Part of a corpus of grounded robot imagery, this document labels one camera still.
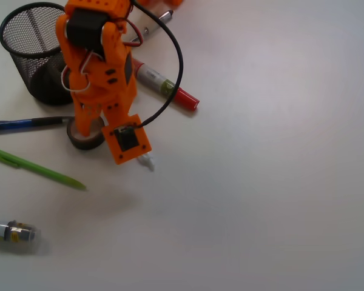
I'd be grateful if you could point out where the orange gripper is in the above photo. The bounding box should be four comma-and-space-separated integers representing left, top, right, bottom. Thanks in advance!
56, 1, 137, 137

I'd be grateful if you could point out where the brown tape roll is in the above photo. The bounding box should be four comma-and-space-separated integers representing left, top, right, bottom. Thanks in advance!
66, 117, 105, 150

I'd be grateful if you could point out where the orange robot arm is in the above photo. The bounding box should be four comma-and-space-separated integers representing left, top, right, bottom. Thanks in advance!
56, 1, 184, 136

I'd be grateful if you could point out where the white retractable pen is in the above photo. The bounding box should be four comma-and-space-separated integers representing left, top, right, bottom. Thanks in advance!
138, 153, 155, 171

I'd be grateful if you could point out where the silver metal pen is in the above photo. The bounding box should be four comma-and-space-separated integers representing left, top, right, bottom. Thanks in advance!
130, 10, 174, 43

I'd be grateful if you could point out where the black mesh pen holder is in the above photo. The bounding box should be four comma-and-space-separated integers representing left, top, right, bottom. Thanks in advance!
0, 2, 72, 106

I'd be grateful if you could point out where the dark blue black pen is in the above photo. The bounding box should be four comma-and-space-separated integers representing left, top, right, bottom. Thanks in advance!
0, 116, 73, 131

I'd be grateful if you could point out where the red cap whiteboard marker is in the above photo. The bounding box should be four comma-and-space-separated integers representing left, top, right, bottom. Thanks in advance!
133, 59, 200, 112

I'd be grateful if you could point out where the green mechanical pencil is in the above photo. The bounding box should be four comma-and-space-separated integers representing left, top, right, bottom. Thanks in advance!
0, 150, 87, 190

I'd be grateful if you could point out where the black cap whiteboard marker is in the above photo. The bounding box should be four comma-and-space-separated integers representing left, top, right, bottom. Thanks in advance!
0, 220, 41, 252

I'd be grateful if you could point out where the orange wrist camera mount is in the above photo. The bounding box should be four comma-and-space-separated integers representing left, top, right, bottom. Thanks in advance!
102, 115, 152, 165

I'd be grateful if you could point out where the black camera cable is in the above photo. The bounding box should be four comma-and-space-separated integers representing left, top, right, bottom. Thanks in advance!
130, 0, 184, 129

